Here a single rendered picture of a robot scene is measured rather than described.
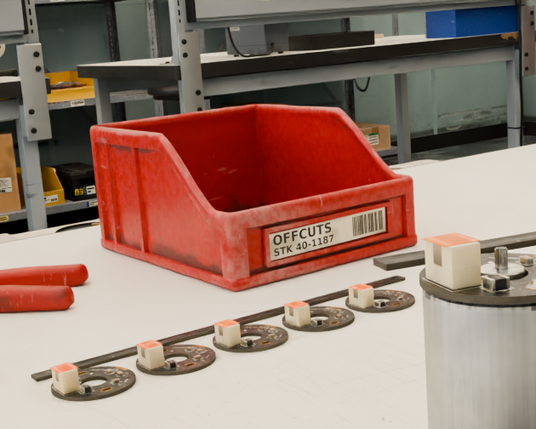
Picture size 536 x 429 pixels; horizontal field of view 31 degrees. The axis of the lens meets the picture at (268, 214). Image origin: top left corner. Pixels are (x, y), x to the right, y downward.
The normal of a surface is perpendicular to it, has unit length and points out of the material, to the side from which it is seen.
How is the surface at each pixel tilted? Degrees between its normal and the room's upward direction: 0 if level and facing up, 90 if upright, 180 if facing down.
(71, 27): 90
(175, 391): 0
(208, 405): 0
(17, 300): 88
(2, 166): 90
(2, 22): 90
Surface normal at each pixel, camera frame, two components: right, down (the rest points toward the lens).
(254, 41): -0.61, 0.20
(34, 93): 0.55, 0.13
